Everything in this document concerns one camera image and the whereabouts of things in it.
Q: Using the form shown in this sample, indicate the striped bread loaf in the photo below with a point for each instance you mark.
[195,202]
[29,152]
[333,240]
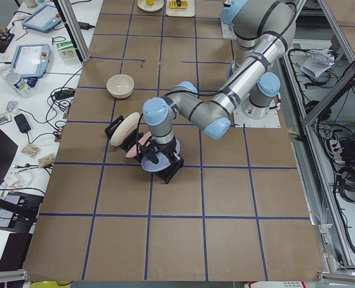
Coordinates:
[172,5]

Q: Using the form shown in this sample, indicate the light blue plate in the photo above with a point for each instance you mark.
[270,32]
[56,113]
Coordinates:
[164,162]

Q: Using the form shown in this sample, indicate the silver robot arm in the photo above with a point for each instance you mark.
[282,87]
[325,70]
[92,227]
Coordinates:
[264,31]
[231,9]

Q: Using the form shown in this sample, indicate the black plate rack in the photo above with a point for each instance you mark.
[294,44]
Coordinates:
[166,174]

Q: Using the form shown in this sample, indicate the pink plate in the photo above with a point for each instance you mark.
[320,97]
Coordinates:
[135,149]

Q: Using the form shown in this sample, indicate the cream round plate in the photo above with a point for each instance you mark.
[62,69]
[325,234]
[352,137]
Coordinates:
[158,5]

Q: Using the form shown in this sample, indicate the cream plate in rack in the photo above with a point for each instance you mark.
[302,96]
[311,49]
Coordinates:
[128,125]

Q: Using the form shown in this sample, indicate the cream rectangular tray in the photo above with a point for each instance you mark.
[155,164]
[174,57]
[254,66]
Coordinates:
[188,11]

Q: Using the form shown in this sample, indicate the cream ceramic bowl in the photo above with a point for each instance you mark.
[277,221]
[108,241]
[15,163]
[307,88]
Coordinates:
[120,86]

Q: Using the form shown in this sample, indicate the green white carton box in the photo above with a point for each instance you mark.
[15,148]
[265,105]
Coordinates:
[66,50]

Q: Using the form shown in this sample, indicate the blue teach pendant far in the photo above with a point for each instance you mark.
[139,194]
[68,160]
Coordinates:
[43,20]

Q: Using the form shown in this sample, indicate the blue teach pendant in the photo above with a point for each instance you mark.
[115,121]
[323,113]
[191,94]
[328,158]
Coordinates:
[31,60]
[43,20]

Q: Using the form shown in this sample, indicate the black power adapter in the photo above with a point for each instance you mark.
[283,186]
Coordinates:
[22,123]

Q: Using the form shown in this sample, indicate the blue teach pendant near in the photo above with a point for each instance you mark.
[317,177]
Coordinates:
[31,60]

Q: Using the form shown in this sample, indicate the clear water bottle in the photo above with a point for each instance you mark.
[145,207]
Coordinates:
[16,82]

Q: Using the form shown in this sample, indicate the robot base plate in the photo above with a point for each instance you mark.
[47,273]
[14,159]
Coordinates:
[249,116]
[227,30]

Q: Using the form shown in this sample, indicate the aluminium frame post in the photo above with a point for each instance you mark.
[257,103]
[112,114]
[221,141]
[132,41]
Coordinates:
[71,24]

